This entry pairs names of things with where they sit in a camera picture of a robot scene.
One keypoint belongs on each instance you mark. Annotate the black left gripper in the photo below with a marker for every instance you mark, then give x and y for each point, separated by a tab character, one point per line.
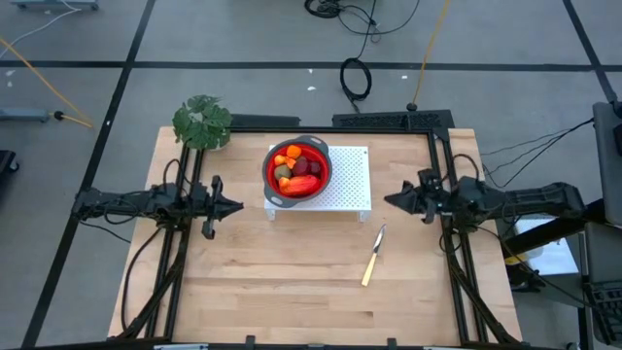
209	206

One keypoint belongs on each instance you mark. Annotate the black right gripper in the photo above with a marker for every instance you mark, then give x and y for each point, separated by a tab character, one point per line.
442	201

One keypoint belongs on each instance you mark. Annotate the red collapsible bowl grey rim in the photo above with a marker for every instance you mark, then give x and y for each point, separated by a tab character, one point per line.
271	185

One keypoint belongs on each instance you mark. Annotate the brown green toy kiwi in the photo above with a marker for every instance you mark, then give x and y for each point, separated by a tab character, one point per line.
282	172

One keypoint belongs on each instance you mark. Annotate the red yellow toy mango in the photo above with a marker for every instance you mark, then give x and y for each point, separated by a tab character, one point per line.
302	185

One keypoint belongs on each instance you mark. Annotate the dark red toy pomegranate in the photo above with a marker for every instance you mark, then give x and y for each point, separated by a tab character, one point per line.
316	168
301	167

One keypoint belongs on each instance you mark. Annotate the small orange toy fruit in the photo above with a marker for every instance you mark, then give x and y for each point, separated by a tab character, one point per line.
294	151

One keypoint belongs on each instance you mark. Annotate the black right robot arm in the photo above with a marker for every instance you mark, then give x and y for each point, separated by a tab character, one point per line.
534	199

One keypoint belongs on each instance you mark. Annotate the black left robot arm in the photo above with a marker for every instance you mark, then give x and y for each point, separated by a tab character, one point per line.
121	201

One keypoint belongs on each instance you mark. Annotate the white perforated metal shelf riser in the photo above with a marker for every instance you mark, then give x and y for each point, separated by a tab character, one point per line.
352	180

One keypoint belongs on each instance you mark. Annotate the green potted plant white pot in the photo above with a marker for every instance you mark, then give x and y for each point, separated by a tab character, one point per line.
201	124

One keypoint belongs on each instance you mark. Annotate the small black round knob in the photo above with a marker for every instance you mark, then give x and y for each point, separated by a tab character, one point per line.
412	106

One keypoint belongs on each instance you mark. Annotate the black desk beam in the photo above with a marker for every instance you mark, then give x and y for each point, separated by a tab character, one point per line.
559	233

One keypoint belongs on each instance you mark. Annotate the white box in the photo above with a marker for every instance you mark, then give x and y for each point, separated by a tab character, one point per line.
554	257

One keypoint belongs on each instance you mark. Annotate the grey desk panel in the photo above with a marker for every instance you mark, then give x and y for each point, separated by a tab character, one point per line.
605	253

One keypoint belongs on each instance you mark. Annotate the grey cabinet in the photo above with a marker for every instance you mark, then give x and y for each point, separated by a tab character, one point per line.
610	160

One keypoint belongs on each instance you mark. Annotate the black floor object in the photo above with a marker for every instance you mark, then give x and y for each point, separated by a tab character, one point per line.
7	163

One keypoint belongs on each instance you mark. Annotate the black perforated mount plate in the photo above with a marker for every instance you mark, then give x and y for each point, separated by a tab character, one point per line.
379	119

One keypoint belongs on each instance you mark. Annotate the black flat mount plate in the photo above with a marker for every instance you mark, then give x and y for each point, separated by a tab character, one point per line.
265	120

